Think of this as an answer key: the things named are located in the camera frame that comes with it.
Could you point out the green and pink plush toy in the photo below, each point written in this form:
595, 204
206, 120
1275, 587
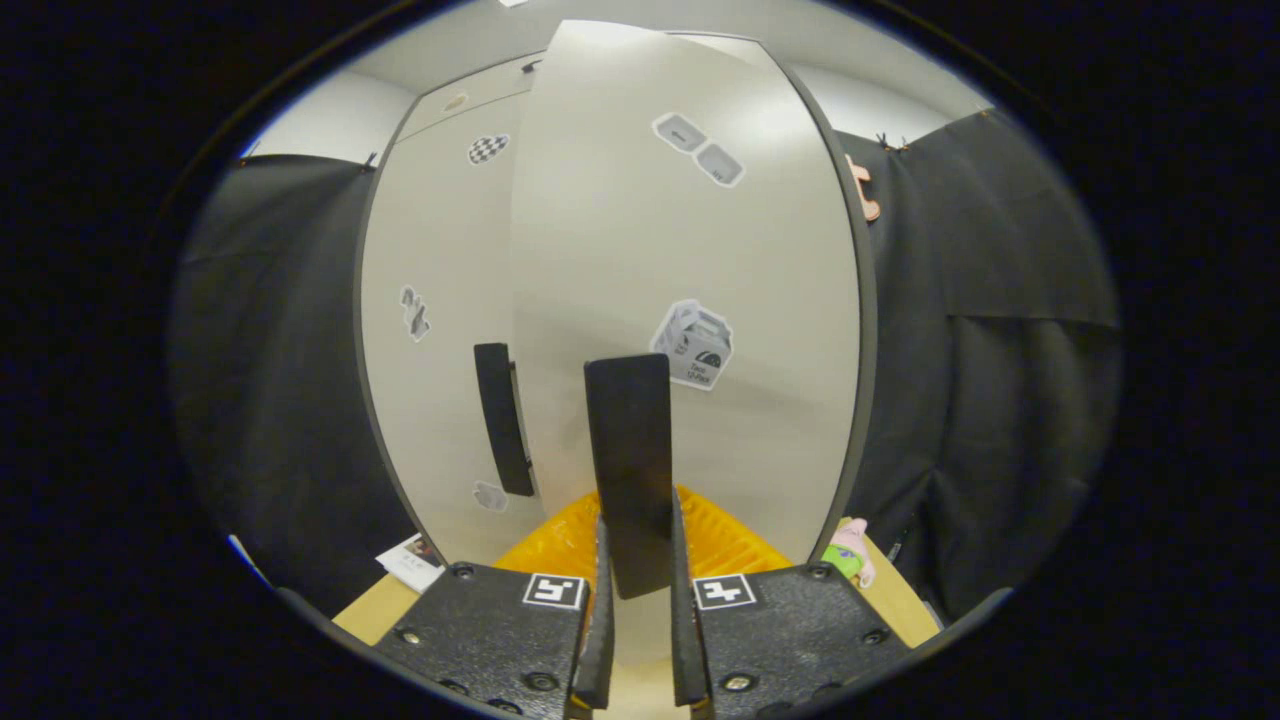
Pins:
848, 555

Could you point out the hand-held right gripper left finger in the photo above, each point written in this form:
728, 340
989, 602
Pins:
600, 640

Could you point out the grey cabinet door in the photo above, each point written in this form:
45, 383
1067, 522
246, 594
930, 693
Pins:
440, 240
620, 250

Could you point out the black backdrop cloth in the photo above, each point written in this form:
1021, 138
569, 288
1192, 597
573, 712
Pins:
1000, 420

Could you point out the white leaflet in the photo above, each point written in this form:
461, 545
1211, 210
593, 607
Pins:
412, 562

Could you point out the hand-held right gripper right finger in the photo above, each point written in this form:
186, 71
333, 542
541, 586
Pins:
682, 650

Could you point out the grey cabinet drawer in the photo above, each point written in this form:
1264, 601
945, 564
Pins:
470, 100

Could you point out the grey double-door shoe cabinet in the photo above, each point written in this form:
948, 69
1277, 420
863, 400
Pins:
868, 320

